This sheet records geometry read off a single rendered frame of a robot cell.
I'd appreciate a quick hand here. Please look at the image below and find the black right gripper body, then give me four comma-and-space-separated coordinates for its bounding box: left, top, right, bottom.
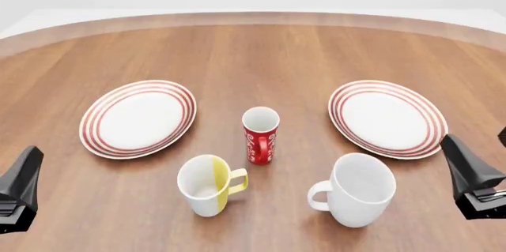
453, 186, 506, 221

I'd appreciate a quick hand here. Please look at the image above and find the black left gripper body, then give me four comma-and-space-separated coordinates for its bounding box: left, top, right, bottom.
0, 193, 39, 235

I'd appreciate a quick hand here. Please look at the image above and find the red mug with white pattern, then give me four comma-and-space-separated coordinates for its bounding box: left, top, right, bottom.
241, 106, 281, 166

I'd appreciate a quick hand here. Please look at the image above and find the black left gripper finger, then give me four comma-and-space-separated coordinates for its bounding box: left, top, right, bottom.
0, 145, 44, 209

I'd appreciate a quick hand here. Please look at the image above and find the white plate with red rings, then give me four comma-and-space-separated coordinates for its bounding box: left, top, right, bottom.
327, 79, 450, 160
78, 79, 198, 160

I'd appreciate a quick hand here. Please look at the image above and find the plain white mug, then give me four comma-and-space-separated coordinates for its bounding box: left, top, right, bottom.
307, 152, 398, 229

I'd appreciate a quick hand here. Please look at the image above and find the white and yellow mug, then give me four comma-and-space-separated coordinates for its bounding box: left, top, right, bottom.
176, 153, 250, 218

